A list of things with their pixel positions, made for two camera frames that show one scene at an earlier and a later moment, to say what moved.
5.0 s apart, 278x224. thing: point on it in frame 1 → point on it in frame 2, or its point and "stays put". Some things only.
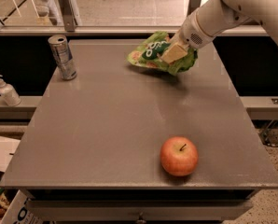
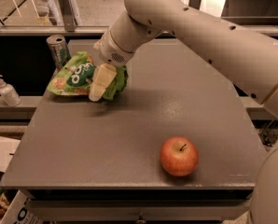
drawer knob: [141, 218] stays put
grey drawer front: [147, 210] stays put
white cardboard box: [18, 212] stays put
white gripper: [191, 35] → [110, 52]
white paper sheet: [1, 151] stays put
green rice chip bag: [151, 49] → [76, 78]
